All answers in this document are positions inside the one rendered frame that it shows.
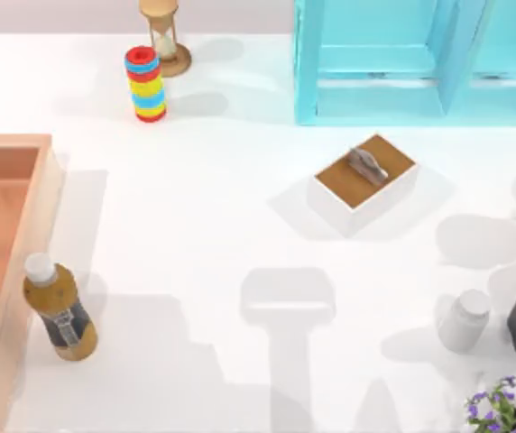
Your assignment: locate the white box with brown lid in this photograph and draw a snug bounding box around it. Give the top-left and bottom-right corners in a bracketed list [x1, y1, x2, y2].
[313, 133, 419, 231]

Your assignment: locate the stack of coloured rings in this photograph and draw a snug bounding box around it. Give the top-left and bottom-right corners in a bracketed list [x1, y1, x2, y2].
[124, 45, 168, 124]

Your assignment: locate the light blue rack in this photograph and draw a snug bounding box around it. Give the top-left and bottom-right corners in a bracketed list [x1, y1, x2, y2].
[292, 0, 516, 127]

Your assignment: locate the wooden hourglass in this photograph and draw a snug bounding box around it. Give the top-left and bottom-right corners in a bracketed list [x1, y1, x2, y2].
[138, 0, 193, 78]

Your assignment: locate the brown bottle with white cap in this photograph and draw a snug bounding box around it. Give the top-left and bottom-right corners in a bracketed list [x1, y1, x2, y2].
[23, 252, 99, 363]

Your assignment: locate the purple flowering plant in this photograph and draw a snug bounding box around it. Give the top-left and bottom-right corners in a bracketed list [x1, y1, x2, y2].
[464, 375, 516, 433]

